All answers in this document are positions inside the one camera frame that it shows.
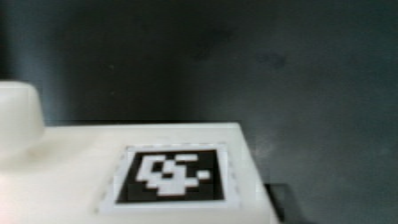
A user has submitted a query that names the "white drawer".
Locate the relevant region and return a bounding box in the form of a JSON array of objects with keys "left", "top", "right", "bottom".
[{"left": 0, "top": 81, "right": 280, "bottom": 224}]

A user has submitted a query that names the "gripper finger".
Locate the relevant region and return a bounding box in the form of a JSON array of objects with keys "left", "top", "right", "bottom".
[{"left": 264, "top": 183, "right": 289, "bottom": 224}]

